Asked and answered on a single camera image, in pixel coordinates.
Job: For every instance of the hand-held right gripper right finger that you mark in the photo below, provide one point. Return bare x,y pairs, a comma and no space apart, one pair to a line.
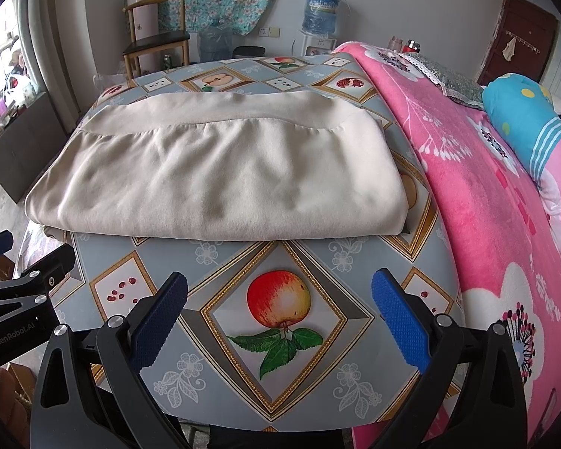
399,320

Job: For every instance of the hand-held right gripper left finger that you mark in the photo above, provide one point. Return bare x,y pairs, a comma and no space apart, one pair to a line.
161,320

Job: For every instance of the beige zip-collar sweatshirt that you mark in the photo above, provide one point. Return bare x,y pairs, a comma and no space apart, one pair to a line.
215,173

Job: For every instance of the cardboard box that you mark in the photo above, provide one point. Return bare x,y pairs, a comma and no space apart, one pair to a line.
16,381

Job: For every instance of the fruit print tablecloth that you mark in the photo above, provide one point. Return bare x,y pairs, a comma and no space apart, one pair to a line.
215,262

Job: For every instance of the dark grey board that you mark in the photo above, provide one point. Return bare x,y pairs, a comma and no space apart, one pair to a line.
23,149

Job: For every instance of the pink floral blanket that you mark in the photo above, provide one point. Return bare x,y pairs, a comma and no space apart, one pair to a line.
472,196

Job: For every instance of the clear plastic bag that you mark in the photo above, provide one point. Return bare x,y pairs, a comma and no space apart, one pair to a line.
110,84

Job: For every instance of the green can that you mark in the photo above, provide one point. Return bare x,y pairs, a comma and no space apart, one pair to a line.
167,61

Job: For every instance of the blue dotted pillow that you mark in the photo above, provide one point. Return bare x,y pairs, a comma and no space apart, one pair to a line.
514,103

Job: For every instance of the silver lace-trimmed cloth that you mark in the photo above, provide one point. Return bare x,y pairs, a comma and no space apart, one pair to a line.
453,79

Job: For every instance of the wooden chair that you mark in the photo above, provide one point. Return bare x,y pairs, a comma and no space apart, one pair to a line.
156,42

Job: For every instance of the white pink box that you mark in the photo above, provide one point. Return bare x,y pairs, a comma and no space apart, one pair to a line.
142,14

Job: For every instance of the red bottle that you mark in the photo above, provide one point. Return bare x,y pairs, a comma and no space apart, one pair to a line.
411,46

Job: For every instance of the pink bottle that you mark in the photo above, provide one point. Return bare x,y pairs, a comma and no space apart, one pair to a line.
394,43

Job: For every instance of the empty blue water jug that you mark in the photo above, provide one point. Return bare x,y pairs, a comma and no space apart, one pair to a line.
215,42

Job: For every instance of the black trash bin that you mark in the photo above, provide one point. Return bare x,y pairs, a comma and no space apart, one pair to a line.
247,52

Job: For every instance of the white water dispenser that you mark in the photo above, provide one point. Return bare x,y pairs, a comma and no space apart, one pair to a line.
318,46

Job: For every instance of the small hanging beige cloth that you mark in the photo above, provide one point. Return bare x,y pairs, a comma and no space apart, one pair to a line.
509,50

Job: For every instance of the door hook rack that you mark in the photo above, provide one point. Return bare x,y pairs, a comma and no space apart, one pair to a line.
526,42

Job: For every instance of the blue water dispenser bottle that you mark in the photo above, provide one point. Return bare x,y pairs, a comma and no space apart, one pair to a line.
320,9

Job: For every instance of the brown door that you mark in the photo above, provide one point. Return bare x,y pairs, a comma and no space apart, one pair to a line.
519,14

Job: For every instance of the wall socket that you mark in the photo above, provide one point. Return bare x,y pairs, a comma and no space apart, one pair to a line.
270,32

